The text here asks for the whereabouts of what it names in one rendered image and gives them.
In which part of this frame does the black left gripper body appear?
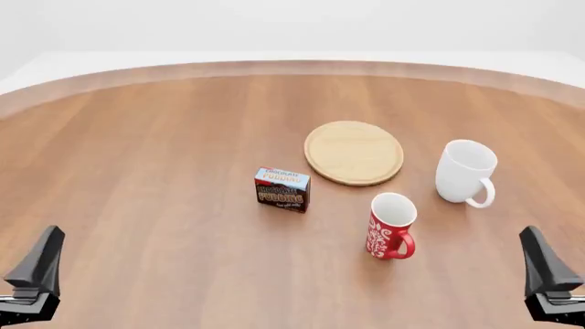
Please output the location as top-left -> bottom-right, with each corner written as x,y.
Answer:
0,286 -> 61,325

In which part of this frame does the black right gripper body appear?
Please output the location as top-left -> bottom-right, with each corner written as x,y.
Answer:
524,290 -> 585,326

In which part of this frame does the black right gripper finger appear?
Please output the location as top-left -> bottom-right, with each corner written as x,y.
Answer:
518,225 -> 585,298

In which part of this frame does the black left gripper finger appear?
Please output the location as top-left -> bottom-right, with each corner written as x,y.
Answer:
3,225 -> 66,298

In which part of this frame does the round wooden plate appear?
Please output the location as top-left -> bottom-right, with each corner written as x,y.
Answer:
303,120 -> 405,187

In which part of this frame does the chocolate pudding box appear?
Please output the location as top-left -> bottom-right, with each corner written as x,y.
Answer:
253,166 -> 312,214

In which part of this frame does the white mug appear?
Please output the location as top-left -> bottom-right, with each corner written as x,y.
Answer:
434,138 -> 499,209

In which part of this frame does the red patterned mug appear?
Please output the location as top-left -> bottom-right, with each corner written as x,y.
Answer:
364,192 -> 419,261

